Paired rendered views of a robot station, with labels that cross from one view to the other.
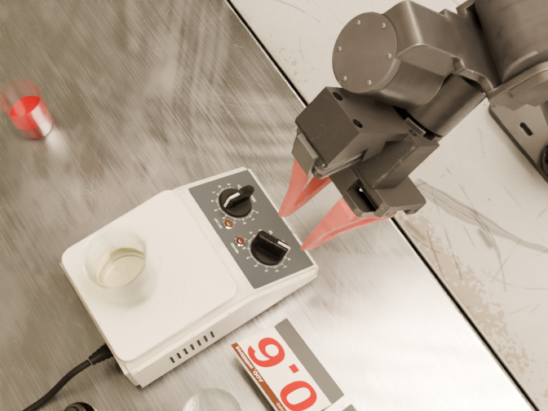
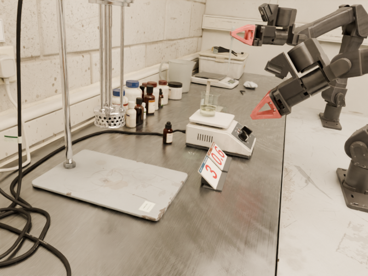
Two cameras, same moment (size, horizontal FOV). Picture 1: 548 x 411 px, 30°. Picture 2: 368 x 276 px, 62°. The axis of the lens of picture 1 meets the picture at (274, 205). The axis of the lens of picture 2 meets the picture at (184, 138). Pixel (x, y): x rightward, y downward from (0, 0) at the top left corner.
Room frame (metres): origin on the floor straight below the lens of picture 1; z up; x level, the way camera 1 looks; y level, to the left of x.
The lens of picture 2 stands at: (-0.44, -0.40, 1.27)
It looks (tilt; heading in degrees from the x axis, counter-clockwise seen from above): 22 degrees down; 41
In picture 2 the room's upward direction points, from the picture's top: 5 degrees clockwise
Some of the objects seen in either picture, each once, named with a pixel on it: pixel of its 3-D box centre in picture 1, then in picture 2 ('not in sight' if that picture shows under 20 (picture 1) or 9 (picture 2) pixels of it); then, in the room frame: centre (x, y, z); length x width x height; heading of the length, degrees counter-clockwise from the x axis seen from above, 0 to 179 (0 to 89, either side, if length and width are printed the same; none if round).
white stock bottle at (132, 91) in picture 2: not in sight; (132, 98); (0.26, 0.46, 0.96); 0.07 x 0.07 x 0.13
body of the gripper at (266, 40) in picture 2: not in sight; (262, 35); (0.60, 0.17, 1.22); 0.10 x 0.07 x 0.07; 55
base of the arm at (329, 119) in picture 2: not in sight; (332, 113); (0.91, -0.05, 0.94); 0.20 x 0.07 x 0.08; 24
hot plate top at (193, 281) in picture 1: (148, 273); (212, 118); (0.29, 0.12, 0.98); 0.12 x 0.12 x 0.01; 24
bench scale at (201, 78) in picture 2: not in sight; (214, 79); (1.05, 0.67, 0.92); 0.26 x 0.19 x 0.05; 111
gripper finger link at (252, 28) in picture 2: not in sight; (242, 34); (0.54, 0.21, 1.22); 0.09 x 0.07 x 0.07; 145
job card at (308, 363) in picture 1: (287, 370); (219, 156); (0.20, 0.01, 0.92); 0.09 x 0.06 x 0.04; 27
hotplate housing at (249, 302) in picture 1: (181, 273); (218, 132); (0.30, 0.09, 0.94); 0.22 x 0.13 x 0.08; 114
